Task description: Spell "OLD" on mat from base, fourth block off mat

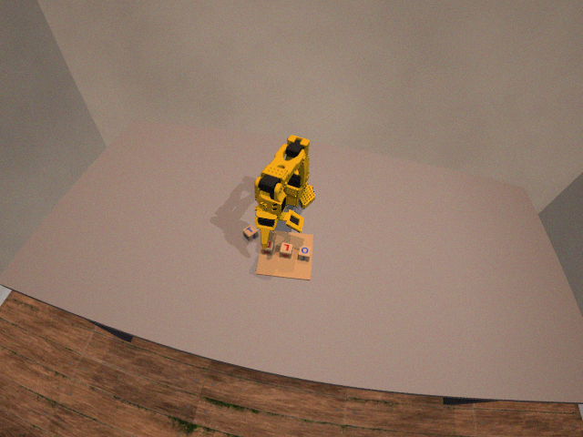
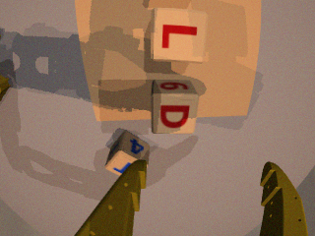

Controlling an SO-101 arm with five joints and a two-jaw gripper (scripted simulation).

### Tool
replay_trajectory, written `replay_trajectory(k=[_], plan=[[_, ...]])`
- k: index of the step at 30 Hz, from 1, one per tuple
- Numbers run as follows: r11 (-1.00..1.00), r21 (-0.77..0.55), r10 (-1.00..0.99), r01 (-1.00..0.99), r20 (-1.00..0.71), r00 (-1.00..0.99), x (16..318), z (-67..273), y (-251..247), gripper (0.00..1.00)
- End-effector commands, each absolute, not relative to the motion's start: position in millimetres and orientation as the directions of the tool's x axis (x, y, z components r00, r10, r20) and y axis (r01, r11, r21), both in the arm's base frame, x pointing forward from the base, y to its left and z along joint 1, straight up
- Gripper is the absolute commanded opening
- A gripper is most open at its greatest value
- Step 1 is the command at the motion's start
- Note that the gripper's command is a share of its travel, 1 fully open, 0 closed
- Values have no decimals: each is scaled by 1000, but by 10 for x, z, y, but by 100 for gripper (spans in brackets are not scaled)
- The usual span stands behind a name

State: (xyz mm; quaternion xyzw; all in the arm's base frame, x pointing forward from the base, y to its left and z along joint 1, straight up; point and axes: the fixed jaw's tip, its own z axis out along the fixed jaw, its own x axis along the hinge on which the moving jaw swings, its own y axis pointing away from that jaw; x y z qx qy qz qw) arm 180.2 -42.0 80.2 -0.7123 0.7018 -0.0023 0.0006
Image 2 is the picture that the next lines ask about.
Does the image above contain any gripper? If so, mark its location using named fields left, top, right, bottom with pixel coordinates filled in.
left=74, top=159, right=308, bottom=236

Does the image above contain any orange flat mat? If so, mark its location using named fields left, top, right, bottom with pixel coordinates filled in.
left=75, top=0, right=261, bottom=121

